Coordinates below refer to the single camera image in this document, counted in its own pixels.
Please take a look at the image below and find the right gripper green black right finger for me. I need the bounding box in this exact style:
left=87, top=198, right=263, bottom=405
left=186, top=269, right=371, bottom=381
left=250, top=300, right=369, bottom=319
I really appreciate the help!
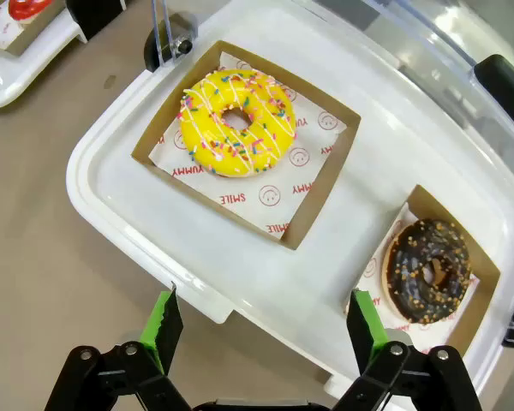
left=332, top=288, right=484, bottom=411

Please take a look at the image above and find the right gripper green black left finger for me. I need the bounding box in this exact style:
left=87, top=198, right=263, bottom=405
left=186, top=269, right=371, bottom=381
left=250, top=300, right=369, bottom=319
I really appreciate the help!
left=44, top=280, right=189, bottom=411

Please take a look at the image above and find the chocolate donut with nut crumbs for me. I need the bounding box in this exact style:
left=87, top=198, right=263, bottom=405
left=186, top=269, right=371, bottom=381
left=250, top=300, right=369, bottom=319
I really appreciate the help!
left=380, top=217, right=473, bottom=325

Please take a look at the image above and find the chocolate donut in tray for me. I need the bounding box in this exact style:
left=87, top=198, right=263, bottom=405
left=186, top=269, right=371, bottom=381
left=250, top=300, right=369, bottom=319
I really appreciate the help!
left=344, top=183, right=502, bottom=359

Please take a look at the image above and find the yellow sprinkled donut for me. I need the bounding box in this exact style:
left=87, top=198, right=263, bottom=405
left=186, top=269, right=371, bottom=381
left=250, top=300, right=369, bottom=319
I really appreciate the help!
left=178, top=68, right=299, bottom=179
left=130, top=40, right=362, bottom=252

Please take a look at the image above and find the cardboard tray of red donut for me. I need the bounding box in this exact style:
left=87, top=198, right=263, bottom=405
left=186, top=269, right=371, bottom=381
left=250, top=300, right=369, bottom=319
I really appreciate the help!
left=0, top=0, right=68, bottom=57

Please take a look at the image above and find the red glazed donut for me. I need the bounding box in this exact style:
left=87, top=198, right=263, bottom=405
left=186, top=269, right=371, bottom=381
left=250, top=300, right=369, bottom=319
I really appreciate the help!
left=7, top=0, right=52, bottom=21

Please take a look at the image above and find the printed paper liner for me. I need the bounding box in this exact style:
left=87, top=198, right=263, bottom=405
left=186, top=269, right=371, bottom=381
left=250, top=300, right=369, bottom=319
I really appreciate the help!
left=346, top=203, right=481, bottom=343
left=147, top=51, right=348, bottom=241
left=0, top=0, right=29, bottom=51

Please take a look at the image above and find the white display tray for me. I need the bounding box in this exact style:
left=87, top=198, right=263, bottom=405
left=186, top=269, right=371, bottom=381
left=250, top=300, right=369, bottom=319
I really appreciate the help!
left=65, top=0, right=514, bottom=397
left=0, top=0, right=91, bottom=110

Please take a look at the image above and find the clear plastic display lid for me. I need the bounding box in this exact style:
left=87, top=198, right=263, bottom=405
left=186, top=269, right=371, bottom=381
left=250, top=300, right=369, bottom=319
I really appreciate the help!
left=151, top=0, right=514, bottom=181

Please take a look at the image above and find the black lid handle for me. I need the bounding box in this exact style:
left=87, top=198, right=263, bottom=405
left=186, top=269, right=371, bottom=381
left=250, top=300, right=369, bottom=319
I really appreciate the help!
left=473, top=54, right=514, bottom=142

